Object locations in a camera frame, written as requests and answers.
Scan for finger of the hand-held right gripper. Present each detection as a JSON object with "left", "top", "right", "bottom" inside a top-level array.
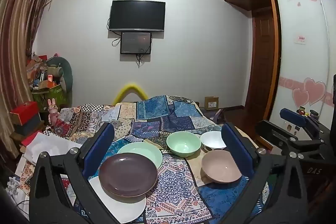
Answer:
[
  {"left": 256, "top": 120, "right": 326, "bottom": 159},
  {"left": 280, "top": 108, "right": 326, "bottom": 140}
]

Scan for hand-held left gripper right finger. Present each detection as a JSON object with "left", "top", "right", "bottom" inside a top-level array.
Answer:
[{"left": 221, "top": 123, "right": 309, "bottom": 224}]

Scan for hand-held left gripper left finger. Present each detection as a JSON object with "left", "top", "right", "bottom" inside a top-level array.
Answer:
[{"left": 28, "top": 122, "right": 124, "bottom": 224}]

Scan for pink bowl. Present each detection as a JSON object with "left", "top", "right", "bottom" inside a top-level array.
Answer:
[{"left": 201, "top": 150, "right": 242, "bottom": 184}]

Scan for white bowl with black spots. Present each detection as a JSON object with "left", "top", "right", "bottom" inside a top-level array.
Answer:
[{"left": 200, "top": 131, "right": 227, "bottom": 153}]

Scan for purple plate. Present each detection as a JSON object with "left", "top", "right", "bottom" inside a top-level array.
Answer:
[{"left": 98, "top": 153, "right": 159, "bottom": 201}]

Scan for light green plate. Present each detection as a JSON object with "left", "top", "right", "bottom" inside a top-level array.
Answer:
[{"left": 116, "top": 142, "right": 163, "bottom": 169}]

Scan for light green bowl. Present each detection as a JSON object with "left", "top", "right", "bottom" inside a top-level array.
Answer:
[{"left": 166, "top": 131, "right": 202, "bottom": 157}]

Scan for white plate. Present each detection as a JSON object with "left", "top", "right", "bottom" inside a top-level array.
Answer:
[{"left": 88, "top": 175, "right": 147, "bottom": 224}]

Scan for purple bag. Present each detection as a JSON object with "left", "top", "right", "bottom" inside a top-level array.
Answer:
[{"left": 214, "top": 109, "right": 227, "bottom": 124}]

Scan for white sliding door with hearts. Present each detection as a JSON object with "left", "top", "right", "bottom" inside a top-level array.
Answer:
[{"left": 270, "top": 0, "right": 336, "bottom": 135}]

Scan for white paper sheets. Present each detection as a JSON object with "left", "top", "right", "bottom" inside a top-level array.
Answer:
[{"left": 25, "top": 132, "right": 83, "bottom": 164}]

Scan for cardboard box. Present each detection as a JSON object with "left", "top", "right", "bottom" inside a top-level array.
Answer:
[{"left": 204, "top": 96, "right": 219, "bottom": 111}]

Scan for pink rabbit toy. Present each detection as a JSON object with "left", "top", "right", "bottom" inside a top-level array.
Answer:
[{"left": 47, "top": 98, "right": 60, "bottom": 126}]

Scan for brown wooden door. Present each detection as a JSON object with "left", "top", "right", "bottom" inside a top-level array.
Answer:
[{"left": 247, "top": 7, "right": 279, "bottom": 115}]

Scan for yellow foam tube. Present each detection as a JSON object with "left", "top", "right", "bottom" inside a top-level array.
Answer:
[{"left": 113, "top": 82, "right": 149, "bottom": 105}]

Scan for green box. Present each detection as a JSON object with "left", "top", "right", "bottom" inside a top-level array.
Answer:
[{"left": 31, "top": 84, "right": 67, "bottom": 111}]

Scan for patchwork printed blanket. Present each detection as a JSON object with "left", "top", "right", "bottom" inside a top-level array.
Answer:
[{"left": 16, "top": 94, "right": 271, "bottom": 224}]

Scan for red folder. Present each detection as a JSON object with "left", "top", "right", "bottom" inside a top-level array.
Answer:
[{"left": 21, "top": 132, "right": 42, "bottom": 147}]

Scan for dark grey box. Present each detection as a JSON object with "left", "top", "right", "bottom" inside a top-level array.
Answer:
[{"left": 16, "top": 115, "right": 42, "bottom": 136}]

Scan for grey green neck pillow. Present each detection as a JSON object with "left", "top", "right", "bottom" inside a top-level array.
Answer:
[{"left": 47, "top": 56, "right": 73, "bottom": 90}]

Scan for wooden stool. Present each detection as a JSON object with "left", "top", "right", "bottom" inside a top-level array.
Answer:
[{"left": 10, "top": 122, "right": 45, "bottom": 147}]

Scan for red box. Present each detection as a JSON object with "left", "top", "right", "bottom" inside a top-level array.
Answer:
[{"left": 10, "top": 101, "right": 40, "bottom": 125}]

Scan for white perforated plastic object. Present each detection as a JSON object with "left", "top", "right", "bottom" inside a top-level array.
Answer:
[{"left": 5, "top": 175, "right": 29, "bottom": 198}]

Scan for pile of assorted boxes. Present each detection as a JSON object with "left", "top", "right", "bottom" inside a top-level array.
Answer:
[{"left": 26, "top": 52, "right": 63, "bottom": 90}]

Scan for small black monitor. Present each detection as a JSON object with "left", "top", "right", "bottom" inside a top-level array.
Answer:
[{"left": 120, "top": 32, "right": 153, "bottom": 55}]

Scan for striped brown curtain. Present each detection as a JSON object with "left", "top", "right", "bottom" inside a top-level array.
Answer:
[{"left": 0, "top": 0, "right": 56, "bottom": 135}]

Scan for black wall television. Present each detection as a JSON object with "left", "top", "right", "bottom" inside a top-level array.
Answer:
[{"left": 108, "top": 0, "right": 166, "bottom": 32}]

